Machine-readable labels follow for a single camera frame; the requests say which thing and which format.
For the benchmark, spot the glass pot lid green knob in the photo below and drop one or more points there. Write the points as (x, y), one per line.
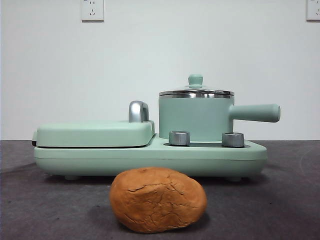
(196, 79)

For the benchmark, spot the brown potato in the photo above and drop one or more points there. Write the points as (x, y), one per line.
(157, 197)

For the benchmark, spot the silver control knob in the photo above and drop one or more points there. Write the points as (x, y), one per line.
(179, 138)
(233, 139)

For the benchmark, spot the mint green breakfast machine base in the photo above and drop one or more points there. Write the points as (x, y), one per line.
(150, 160)

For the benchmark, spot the white wall socket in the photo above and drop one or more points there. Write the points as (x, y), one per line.
(92, 11)
(313, 10)

